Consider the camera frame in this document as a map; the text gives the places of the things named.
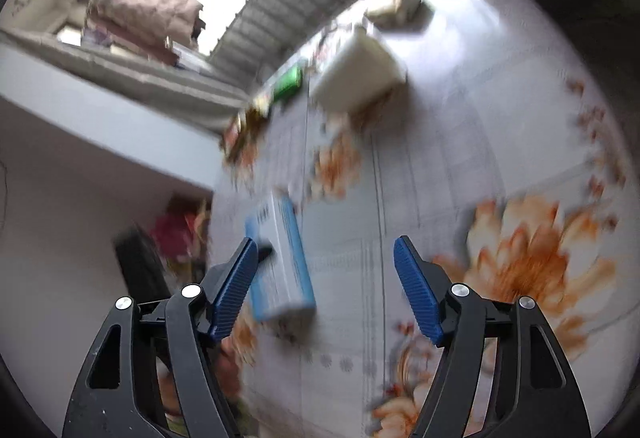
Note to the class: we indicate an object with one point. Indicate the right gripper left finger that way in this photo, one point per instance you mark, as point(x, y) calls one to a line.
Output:
point(117, 393)

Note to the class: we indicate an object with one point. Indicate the pink quilted jacket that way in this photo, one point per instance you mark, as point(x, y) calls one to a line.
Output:
point(154, 21)

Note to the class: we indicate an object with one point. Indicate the white tissue box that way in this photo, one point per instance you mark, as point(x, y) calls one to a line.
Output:
point(361, 71)

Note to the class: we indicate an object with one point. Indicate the small green box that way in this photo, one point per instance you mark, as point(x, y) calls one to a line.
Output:
point(288, 84)

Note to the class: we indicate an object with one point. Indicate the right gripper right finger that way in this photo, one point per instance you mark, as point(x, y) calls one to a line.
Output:
point(533, 393)

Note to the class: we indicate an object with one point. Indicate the blue white carton box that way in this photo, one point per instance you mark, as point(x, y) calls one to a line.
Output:
point(281, 285)

